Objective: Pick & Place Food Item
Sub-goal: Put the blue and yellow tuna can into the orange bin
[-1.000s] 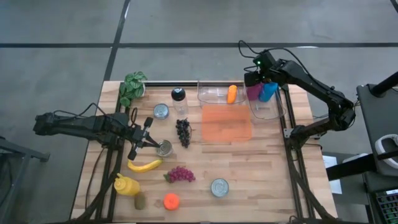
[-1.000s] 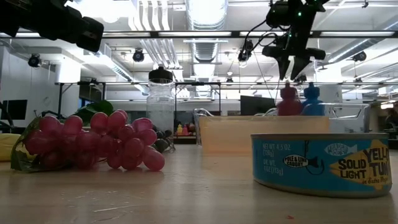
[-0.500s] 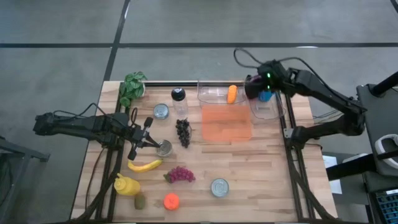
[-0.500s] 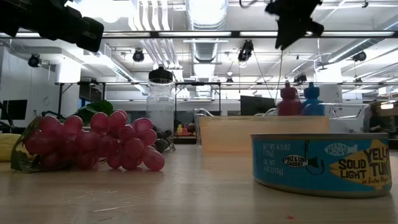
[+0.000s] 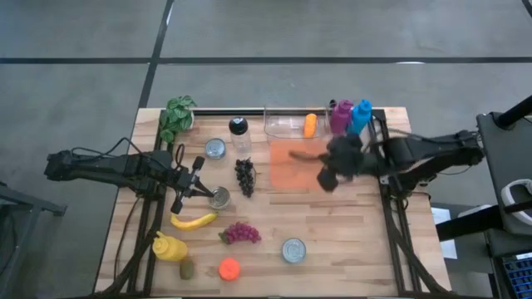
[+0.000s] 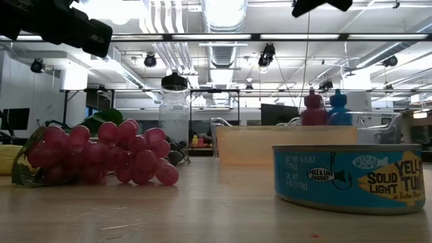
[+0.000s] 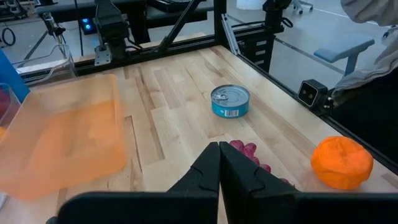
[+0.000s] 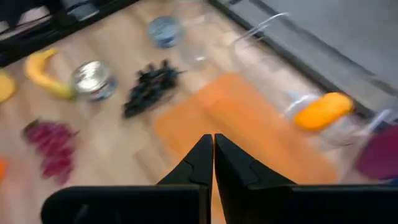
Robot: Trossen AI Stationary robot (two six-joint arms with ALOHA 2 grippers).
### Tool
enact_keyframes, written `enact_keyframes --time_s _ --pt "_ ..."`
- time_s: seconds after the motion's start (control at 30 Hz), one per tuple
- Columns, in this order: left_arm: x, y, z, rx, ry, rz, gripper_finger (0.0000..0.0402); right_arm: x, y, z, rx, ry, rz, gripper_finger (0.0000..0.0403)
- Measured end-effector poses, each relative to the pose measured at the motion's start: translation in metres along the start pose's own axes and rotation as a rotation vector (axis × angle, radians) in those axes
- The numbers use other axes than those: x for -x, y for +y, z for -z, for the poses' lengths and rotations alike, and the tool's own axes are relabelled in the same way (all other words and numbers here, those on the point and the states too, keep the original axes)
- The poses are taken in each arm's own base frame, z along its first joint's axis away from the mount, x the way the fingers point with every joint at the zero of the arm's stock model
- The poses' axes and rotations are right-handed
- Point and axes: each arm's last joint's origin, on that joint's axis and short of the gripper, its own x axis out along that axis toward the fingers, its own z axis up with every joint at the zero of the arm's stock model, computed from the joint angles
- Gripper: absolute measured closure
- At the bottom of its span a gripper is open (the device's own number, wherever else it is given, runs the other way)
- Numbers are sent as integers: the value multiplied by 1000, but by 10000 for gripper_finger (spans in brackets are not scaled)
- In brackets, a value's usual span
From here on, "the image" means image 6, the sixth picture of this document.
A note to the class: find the clear bottle with black lid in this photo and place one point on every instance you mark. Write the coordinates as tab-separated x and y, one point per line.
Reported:
173	111

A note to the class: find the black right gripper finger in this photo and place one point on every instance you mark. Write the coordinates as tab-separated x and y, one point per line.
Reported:
305	6
341	4

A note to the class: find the red toy grape bunch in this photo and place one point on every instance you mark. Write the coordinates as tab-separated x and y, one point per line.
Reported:
101	152

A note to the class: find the blue tuna can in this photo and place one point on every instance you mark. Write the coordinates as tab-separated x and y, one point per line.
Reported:
337	182

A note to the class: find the green potted plant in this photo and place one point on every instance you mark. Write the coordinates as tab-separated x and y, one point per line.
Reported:
104	117

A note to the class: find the black aluminium rig frame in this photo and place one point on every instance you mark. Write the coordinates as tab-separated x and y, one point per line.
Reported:
256	37

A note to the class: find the dark purple toy grape bunch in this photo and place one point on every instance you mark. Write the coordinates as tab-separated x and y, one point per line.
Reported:
175	157

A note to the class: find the blue squeeze bottle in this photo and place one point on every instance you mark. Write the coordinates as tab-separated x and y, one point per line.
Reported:
338	104

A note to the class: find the clear plastic bin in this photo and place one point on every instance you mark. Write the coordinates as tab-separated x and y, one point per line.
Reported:
213	138
378	131

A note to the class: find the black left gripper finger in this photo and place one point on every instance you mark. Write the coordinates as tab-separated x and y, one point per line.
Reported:
9	18
98	38

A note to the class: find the black metal background frame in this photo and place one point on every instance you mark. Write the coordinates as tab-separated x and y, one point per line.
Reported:
216	90

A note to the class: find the magenta squeeze bottle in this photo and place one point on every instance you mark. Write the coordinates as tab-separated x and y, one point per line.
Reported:
313	108

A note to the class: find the silver ventilation duct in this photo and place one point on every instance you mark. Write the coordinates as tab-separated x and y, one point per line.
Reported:
224	17

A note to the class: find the small pink bottle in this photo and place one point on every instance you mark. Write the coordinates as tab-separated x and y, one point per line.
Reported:
203	142

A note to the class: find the yellow toy banana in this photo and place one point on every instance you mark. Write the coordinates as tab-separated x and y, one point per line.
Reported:
7	160

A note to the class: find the black computer monitor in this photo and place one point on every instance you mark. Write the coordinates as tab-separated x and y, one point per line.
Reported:
15	119
278	114

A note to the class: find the black ceiling spotlight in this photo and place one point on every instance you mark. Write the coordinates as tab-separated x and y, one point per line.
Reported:
266	54
37	65
390	61
150	60

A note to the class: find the small yellow bottle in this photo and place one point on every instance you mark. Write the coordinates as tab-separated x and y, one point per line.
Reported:
194	141

